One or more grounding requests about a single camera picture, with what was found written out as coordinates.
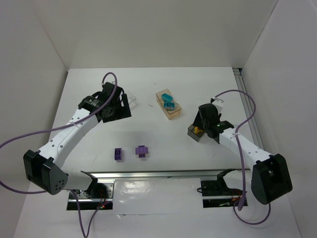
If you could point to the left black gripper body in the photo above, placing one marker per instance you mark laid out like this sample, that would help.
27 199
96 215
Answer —
123 109

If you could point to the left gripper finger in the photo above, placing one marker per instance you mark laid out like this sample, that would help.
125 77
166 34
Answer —
111 114
125 109

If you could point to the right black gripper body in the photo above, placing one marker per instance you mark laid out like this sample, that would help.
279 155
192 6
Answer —
196 123

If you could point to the yellow lego plate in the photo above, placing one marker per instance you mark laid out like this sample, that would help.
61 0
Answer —
197 130

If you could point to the long teal lego brick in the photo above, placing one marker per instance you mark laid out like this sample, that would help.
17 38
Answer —
169 106

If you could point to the dark purple lego brick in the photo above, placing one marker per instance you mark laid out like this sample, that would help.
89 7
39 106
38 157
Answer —
118 154

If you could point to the curved teal lego brick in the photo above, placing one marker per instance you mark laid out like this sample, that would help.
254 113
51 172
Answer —
167 97

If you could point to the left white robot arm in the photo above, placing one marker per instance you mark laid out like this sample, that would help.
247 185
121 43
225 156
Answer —
43 167

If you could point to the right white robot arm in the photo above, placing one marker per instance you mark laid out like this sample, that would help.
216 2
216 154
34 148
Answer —
270 176

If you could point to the grey plastic container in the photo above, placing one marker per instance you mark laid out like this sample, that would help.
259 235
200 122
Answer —
196 137

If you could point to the clear plastic container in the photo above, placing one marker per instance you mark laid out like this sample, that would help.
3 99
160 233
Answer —
131 100

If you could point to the orange plastic container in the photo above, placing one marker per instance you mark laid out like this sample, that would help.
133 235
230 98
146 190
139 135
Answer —
169 114

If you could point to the light purple lego piece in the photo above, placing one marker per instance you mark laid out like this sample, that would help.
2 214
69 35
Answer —
142 151

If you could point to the aluminium rail right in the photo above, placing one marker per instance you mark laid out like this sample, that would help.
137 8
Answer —
250 129

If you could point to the aluminium rail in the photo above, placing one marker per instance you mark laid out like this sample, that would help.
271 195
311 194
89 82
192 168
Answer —
156 174
250 129

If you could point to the aluminium rail front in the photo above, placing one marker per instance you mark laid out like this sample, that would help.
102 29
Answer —
156 174

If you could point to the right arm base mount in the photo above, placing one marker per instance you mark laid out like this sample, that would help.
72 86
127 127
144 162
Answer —
215 194

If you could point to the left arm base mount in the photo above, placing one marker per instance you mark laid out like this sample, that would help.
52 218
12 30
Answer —
101 196

